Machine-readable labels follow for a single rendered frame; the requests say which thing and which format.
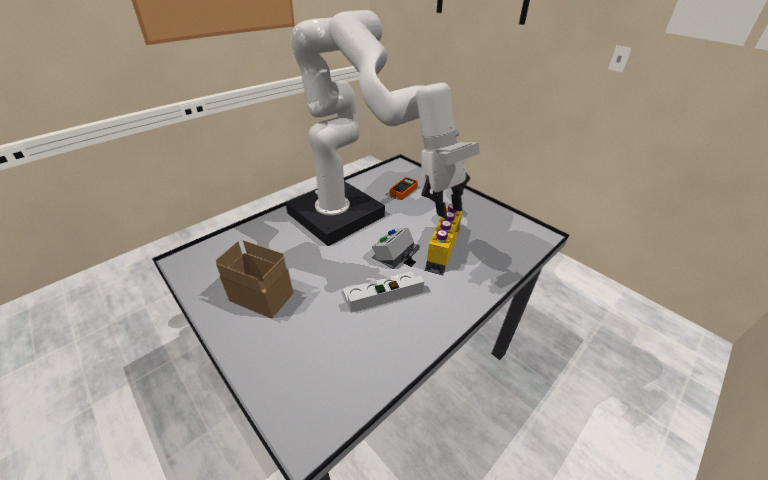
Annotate black table edge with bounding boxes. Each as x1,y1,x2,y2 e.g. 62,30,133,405
152,154,569,480

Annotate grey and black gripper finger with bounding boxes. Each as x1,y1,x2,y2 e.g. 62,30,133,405
451,173,470,212
421,176,447,218

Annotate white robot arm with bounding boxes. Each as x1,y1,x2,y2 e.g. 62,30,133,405
291,10,480,215

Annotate grey button housing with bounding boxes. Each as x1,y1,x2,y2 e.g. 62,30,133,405
372,228,416,269

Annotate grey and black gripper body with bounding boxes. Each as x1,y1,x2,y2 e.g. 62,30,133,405
421,148,466,192

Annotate brown cardboard box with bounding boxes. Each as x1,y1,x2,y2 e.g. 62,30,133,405
216,240,293,318

